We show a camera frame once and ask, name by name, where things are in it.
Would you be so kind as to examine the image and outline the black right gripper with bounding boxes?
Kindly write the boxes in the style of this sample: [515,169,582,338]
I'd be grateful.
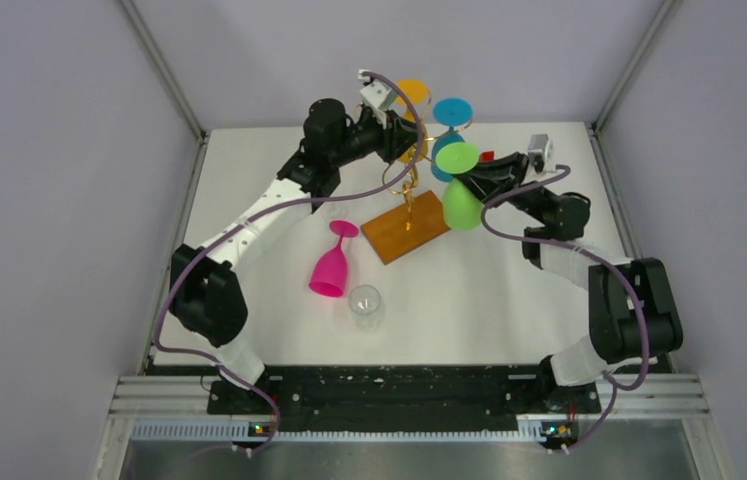
[452,152,555,223]

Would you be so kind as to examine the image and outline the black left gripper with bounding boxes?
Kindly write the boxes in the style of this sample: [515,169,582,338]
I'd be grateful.
[330,108,423,168]

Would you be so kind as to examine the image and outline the green plastic wine glass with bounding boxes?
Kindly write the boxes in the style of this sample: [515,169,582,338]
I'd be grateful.
[435,142,483,231]

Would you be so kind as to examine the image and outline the yellow plastic wine glass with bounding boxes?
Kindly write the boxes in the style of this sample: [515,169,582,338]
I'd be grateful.
[395,78,432,164]

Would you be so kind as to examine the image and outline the blue plastic wine glass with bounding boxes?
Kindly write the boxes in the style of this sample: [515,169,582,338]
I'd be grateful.
[431,97,473,183]

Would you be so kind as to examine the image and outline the gold wire glass rack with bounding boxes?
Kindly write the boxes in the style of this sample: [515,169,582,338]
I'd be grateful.
[359,82,477,267]

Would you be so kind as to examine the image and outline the pink plastic wine glass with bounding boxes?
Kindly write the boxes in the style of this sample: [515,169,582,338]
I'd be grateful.
[308,220,359,298]

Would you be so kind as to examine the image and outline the clear glass tumbler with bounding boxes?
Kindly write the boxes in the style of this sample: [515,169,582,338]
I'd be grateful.
[348,285,384,330]

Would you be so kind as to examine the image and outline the clear tall wine glass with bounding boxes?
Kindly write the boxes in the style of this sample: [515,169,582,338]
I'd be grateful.
[319,202,348,223]

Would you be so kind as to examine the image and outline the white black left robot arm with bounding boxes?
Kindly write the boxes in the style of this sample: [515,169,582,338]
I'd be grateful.
[164,95,425,414]

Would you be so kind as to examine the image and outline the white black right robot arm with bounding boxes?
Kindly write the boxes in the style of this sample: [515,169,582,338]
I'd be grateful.
[452,152,684,412]

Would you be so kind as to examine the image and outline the red toy brick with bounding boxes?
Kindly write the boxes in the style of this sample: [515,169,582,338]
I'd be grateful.
[479,151,495,163]

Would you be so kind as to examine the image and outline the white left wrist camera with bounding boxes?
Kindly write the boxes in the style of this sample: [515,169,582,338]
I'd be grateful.
[357,69,399,129]

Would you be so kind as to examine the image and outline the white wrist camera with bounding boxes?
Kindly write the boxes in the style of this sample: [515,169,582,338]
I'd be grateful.
[357,69,399,129]
[527,134,556,174]

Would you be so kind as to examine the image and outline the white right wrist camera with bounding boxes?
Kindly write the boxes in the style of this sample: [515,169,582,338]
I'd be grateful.
[527,134,556,174]

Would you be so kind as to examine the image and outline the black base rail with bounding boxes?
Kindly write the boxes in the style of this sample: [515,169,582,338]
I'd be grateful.
[207,365,601,433]

